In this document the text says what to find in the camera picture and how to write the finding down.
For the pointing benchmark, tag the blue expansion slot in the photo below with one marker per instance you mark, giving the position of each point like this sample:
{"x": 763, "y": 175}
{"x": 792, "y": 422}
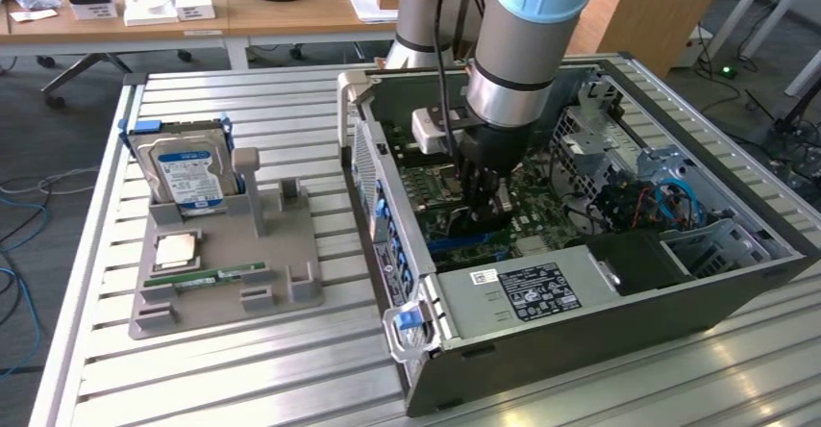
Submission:
{"x": 449, "y": 246}

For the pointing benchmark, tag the grey power supply with label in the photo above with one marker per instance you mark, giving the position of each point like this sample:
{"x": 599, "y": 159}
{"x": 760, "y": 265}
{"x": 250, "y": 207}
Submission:
{"x": 481, "y": 302}

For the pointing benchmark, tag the CPU with copper lid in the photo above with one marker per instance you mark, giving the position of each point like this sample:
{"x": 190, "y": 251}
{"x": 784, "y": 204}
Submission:
{"x": 174, "y": 251}

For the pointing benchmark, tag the silver drive cage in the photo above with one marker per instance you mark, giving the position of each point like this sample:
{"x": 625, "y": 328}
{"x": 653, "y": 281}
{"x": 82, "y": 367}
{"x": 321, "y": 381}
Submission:
{"x": 737, "y": 249}

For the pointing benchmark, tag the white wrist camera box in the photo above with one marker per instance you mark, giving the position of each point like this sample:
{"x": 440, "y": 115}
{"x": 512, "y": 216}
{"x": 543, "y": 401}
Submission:
{"x": 426, "y": 131}

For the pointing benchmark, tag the power strip with green light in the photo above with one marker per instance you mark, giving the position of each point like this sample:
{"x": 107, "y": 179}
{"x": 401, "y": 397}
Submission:
{"x": 727, "y": 70}

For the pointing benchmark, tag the green RAM stick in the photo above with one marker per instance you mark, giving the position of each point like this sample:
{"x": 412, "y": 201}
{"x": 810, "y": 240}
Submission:
{"x": 193, "y": 280}

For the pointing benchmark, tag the white round holder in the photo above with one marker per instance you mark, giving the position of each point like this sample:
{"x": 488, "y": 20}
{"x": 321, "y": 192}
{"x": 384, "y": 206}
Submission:
{"x": 151, "y": 11}

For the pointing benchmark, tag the hard disk in blue carrier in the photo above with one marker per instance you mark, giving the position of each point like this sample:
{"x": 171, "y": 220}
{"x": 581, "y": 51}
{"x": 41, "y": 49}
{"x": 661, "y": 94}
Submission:
{"x": 186, "y": 177}

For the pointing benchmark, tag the black stand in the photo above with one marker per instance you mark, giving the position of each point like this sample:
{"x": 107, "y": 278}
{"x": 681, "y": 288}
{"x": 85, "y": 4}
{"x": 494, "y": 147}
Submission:
{"x": 792, "y": 129}

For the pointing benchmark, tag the open dark PC case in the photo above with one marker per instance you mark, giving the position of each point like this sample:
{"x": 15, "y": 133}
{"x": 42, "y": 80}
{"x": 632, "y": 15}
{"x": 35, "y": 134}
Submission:
{"x": 577, "y": 350}

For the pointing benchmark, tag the white box with black top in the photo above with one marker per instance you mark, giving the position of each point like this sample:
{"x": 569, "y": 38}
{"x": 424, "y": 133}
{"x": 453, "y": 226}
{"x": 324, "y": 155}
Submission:
{"x": 97, "y": 11}

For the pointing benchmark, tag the stack of white papers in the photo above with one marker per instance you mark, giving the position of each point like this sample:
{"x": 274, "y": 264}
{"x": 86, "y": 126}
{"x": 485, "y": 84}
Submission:
{"x": 369, "y": 6}

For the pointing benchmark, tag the grey parts rack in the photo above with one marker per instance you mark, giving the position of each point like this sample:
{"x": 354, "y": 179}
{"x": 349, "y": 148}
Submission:
{"x": 211, "y": 311}

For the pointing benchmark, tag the light wooden desk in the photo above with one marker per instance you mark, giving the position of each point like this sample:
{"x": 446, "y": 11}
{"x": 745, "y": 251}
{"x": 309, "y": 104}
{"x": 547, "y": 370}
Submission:
{"x": 97, "y": 32}
{"x": 289, "y": 18}

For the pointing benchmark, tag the perforated metal disk bay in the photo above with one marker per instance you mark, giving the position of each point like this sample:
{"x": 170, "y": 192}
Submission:
{"x": 577, "y": 153}

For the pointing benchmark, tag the CPU socket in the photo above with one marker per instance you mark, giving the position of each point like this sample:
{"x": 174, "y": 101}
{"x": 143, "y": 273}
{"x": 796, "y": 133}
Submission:
{"x": 449, "y": 184}

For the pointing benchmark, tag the green motherboard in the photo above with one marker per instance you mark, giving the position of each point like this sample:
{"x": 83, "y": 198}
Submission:
{"x": 545, "y": 206}

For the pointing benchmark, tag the wooden cabinet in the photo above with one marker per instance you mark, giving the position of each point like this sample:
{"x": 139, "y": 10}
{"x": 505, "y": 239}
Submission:
{"x": 661, "y": 13}

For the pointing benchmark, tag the blue case latch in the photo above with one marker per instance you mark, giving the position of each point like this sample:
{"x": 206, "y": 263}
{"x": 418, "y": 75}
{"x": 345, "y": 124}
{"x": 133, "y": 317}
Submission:
{"x": 406, "y": 321}

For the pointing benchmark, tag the white table frame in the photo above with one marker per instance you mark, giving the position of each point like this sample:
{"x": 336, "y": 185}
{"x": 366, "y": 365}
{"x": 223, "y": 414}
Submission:
{"x": 737, "y": 9}

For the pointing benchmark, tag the plain white box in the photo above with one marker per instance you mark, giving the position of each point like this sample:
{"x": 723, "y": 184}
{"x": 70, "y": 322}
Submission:
{"x": 193, "y": 8}

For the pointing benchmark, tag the black desk leg with castor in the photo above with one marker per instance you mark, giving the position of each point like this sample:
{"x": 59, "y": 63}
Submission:
{"x": 83, "y": 73}

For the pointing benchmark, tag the white paper tag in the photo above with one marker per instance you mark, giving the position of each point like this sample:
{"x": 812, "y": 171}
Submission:
{"x": 33, "y": 15}

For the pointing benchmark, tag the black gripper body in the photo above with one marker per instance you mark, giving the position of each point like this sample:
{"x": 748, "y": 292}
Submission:
{"x": 497, "y": 148}

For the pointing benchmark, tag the graphics card with metal bracket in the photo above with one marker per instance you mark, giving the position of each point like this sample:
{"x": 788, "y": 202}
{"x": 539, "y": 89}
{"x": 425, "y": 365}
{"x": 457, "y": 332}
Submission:
{"x": 469, "y": 232}

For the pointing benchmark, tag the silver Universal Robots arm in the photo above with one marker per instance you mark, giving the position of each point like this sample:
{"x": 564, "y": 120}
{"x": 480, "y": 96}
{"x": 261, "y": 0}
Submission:
{"x": 527, "y": 37}

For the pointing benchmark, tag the silver chipset heatsink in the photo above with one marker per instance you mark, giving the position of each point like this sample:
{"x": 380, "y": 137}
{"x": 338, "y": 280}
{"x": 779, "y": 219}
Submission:
{"x": 532, "y": 246}

